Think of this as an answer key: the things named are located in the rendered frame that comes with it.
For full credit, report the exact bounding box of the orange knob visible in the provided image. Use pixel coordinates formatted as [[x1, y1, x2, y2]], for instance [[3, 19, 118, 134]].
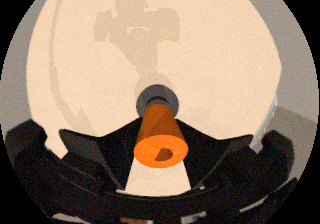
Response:
[[133, 104, 188, 168]]

